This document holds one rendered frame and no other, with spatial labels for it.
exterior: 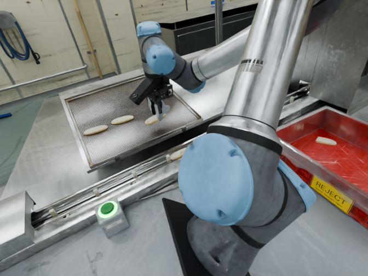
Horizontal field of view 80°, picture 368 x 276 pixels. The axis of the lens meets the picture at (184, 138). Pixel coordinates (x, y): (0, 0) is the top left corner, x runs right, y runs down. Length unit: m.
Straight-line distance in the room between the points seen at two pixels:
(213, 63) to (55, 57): 3.88
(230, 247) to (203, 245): 0.05
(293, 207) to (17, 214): 0.73
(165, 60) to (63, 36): 3.77
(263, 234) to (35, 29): 4.19
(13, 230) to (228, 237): 0.58
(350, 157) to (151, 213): 0.73
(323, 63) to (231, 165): 0.97
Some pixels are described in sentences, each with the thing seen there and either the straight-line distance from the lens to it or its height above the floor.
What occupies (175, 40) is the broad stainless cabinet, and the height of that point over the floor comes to 0.84.
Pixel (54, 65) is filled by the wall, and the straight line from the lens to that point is 4.42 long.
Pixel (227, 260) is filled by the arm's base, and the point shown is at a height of 1.00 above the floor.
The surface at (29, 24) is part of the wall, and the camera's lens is 4.33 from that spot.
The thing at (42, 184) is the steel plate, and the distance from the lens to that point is 1.05.
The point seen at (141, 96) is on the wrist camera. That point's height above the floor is 1.09.
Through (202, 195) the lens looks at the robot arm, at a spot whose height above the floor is 1.19.
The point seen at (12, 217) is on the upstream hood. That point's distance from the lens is 0.83.
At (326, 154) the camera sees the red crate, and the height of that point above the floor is 0.82.
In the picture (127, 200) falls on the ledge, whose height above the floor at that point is 0.85.
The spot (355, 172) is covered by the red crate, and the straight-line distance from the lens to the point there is 0.94.
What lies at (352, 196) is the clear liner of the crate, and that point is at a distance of 0.75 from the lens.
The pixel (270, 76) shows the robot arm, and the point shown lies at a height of 1.29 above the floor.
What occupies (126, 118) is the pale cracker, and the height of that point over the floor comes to 0.93.
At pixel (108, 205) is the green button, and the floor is 0.91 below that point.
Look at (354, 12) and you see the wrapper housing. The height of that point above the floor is 1.23.
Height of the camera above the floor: 1.42
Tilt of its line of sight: 37 degrees down
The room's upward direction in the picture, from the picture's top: 8 degrees counter-clockwise
